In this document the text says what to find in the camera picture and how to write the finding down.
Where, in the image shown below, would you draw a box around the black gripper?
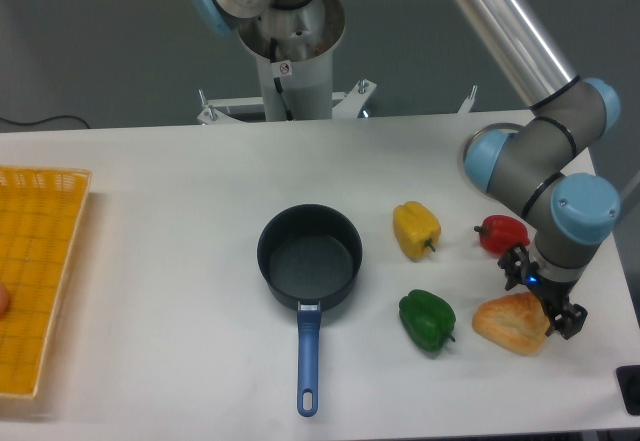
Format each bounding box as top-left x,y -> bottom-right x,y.
498,243 -> 588,340

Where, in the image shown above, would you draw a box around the triangle bread pastry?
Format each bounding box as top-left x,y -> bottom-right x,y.
472,292 -> 550,356

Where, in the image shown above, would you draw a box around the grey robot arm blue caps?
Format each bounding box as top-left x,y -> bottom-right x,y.
191,0 -> 620,338

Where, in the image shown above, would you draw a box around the red bell pepper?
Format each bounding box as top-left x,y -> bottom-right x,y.
474,215 -> 530,256

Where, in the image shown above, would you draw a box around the green bell pepper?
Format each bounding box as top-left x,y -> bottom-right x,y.
398,289 -> 456,354

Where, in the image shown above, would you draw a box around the black device at table edge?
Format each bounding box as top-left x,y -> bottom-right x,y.
615,365 -> 640,416

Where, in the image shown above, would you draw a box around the yellow bell pepper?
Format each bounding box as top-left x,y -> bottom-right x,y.
392,201 -> 441,261

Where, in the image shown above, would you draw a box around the glass pot lid blue knob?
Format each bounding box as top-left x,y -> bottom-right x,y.
462,122 -> 523,163

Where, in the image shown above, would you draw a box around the yellow woven basket tray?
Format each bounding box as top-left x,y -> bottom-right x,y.
1,165 -> 92,399

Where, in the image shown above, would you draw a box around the dark saucepan blue handle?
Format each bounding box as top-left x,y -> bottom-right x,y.
257,204 -> 363,417

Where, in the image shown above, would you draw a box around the white metal base frame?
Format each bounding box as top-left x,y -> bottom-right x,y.
196,78 -> 480,126

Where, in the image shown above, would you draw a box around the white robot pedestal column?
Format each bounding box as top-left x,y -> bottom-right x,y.
238,0 -> 345,121

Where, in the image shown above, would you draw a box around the black cable on pedestal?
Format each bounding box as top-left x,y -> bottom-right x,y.
268,36 -> 294,121

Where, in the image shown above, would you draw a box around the black cable on floor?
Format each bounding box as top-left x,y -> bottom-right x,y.
0,114 -> 92,129

